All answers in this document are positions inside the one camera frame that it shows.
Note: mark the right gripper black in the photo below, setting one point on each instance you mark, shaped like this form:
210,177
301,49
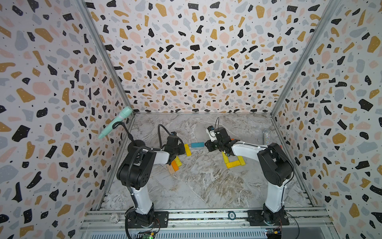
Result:
210,147

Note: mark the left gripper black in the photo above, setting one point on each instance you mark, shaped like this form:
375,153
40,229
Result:
183,147

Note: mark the yellow block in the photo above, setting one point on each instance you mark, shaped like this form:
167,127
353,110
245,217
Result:
241,160
187,150
178,162
233,164

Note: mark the yellow-green block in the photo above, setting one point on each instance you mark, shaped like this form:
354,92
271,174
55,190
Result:
225,158

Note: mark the teal block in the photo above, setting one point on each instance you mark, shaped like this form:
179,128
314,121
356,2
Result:
197,144

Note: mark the yellow block front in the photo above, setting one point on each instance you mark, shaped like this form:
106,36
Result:
233,164

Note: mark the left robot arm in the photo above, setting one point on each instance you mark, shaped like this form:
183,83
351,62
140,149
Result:
134,172

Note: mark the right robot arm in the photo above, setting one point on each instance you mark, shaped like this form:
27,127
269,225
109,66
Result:
275,166

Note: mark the orange block small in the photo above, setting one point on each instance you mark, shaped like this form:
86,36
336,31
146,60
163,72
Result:
174,166

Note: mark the beige wooden block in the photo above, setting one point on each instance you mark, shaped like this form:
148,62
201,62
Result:
171,169

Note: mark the black microphone stand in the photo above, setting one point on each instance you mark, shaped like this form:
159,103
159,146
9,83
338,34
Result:
131,140

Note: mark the glitter tube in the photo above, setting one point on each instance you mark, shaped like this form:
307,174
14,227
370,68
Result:
266,136

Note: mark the mint green microphone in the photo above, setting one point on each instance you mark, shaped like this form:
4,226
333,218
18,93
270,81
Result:
125,113

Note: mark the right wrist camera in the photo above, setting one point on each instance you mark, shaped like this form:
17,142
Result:
211,133

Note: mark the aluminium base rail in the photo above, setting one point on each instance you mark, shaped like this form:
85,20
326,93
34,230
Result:
298,223

